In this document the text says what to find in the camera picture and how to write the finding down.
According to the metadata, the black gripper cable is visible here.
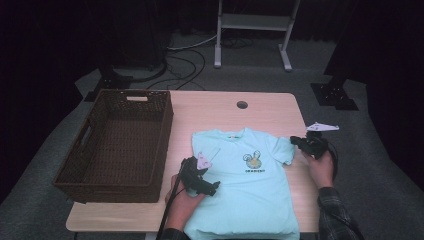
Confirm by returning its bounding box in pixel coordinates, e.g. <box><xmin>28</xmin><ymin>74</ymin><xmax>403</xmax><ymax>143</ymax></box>
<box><xmin>155</xmin><ymin>160</ymin><xmax>187</xmax><ymax>240</ymax></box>
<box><xmin>324</xmin><ymin>139</ymin><xmax>340</xmax><ymax>182</ymax></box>

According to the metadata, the thin black floor cable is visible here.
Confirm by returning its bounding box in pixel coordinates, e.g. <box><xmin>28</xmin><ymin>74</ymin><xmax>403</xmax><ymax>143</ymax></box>
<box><xmin>146</xmin><ymin>49</ymin><xmax>207</xmax><ymax>91</ymax></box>

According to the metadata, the person's right hand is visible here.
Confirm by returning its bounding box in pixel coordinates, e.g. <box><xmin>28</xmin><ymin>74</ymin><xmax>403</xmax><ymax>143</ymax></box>
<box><xmin>301</xmin><ymin>149</ymin><xmax>335</xmax><ymax>190</ymax></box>

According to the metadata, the brown wicker basket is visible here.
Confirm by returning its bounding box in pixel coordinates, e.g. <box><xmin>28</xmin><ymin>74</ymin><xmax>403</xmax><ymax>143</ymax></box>
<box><xmin>52</xmin><ymin>88</ymin><xmax>175</xmax><ymax>204</ymax></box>

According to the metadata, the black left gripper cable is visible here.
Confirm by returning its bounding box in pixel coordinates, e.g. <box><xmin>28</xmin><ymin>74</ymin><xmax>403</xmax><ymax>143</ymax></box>
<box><xmin>155</xmin><ymin>160</ymin><xmax>187</xmax><ymax>240</ymax></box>

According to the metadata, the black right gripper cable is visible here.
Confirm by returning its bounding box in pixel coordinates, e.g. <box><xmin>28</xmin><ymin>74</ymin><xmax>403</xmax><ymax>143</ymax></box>
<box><xmin>324</xmin><ymin>139</ymin><xmax>340</xmax><ymax>182</ymax></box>

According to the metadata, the white floor cable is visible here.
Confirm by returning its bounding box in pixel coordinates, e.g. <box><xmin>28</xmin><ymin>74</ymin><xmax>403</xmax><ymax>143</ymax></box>
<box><xmin>166</xmin><ymin>34</ymin><xmax>218</xmax><ymax>52</ymax></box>

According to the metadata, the white metal stand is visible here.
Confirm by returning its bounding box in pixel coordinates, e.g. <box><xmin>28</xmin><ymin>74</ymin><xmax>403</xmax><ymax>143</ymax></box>
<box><xmin>213</xmin><ymin>0</ymin><xmax>301</xmax><ymax>73</ymax></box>

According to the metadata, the person's left hand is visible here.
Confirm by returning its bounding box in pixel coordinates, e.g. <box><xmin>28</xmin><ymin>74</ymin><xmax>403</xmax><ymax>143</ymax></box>
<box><xmin>164</xmin><ymin>174</ymin><xmax>206</xmax><ymax>232</ymax></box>

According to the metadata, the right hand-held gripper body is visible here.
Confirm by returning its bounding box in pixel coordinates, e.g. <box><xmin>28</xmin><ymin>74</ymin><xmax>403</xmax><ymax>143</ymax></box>
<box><xmin>301</xmin><ymin>122</ymin><xmax>340</xmax><ymax>160</ymax></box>

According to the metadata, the black stand base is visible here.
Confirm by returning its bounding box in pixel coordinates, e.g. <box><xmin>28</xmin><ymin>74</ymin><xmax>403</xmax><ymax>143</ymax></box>
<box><xmin>83</xmin><ymin>64</ymin><xmax>134</xmax><ymax>103</ymax></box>
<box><xmin>310</xmin><ymin>74</ymin><xmax>360</xmax><ymax>112</ymax></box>

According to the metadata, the mint green t-shirt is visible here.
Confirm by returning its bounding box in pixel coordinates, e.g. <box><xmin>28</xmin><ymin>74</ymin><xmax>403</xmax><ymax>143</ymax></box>
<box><xmin>183</xmin><ymin>127</ymin><xmax>301</xmax><ymax>240</ymax></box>

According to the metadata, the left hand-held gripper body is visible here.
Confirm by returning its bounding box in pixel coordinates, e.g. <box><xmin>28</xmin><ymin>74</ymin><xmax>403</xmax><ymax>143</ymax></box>
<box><xmin>179</xmin><ymin>152</ymin><xmax>213</xmax><ymax>195</ymax></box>

